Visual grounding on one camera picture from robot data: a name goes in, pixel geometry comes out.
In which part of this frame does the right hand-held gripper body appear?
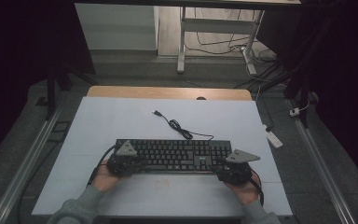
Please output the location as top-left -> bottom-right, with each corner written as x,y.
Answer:
216,148 -> 261,187

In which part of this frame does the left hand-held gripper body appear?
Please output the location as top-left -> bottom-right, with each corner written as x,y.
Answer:
105,139 -> 145,179

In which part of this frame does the black keyboard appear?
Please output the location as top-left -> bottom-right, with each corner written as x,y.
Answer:
109,138 -> 235,175

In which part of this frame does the person's right hand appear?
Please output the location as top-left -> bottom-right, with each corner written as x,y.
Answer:
224,172 -> 263,207

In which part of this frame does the person's left hand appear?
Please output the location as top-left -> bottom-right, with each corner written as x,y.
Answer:
90,160 -> 124,194

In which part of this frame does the white board table cover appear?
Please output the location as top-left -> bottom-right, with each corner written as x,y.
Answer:
31,95 -> 294,218

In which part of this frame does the white power strip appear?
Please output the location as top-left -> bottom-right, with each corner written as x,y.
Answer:
262,123 -> 284,149

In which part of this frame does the wooden table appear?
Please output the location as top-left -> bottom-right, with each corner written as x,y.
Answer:
86,85 -> 254,102

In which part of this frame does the black metal stand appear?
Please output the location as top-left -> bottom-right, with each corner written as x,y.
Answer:
45,60 -> 91,121
257,55 -> 316,129

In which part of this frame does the white cabinet panel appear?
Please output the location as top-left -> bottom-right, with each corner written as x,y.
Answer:
74,3 -> 160,51

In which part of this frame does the black curtain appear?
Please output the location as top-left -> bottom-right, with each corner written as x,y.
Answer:
255,0 -> 358,194
0,0 -> 96,171

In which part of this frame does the left hand-held gripper black cable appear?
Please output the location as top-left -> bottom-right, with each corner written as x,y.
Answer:
86,144 -> 117,187

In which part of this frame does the hand-held gripper black cable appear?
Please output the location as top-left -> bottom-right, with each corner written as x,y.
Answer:
86,144 -> 117,187
247,168 -> 266,207

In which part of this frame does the right hand-held gripper black cable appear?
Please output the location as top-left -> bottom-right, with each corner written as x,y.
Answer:
247,168 -> 266,207

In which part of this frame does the black keyboard usb cable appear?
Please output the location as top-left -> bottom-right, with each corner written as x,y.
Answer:
151,109 -> 215,142

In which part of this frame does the aluminium floor rail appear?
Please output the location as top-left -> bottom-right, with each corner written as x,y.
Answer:
0,105 -> 63,224
287,99 -> 357,224

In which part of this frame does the tangle of floor cables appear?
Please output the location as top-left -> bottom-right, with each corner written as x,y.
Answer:
185,7 -> 281,91

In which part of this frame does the white desk frame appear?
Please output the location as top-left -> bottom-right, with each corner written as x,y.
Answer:
176,5 -> 266,76

